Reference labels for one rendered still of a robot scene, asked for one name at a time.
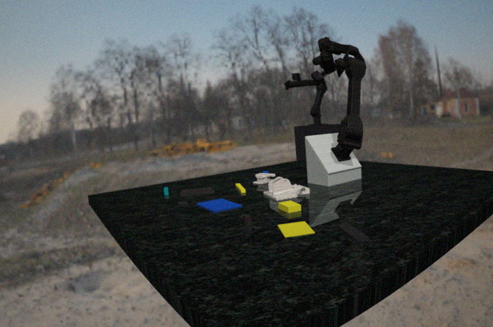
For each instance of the blue flat square plate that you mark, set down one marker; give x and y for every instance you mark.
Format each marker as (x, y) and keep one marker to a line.
(218, 205)

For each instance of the yellow flat plate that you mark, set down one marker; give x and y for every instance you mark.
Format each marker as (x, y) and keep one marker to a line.
(295, 229)

